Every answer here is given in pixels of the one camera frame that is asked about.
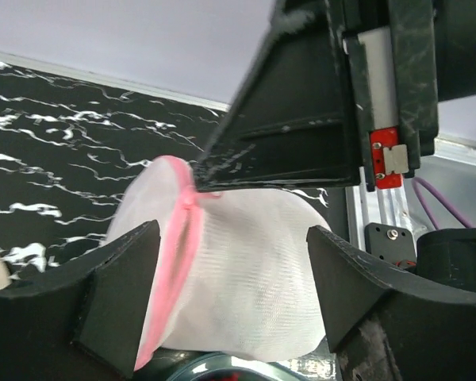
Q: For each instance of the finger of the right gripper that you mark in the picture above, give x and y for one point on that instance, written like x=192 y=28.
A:
x=292 y=122

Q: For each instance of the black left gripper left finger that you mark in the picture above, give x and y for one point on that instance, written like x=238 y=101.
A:
x=83 y=320

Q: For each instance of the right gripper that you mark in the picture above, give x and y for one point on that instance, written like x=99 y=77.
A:
x=401 y=59

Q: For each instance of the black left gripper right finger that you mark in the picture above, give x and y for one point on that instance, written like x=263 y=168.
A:
x=385 y=323

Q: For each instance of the white mesh pink-zipper laundry bag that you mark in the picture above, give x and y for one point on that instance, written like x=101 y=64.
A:
x=233 y=273

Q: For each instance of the teal tray with clothes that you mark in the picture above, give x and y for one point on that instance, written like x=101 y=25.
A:
x=219 y=366

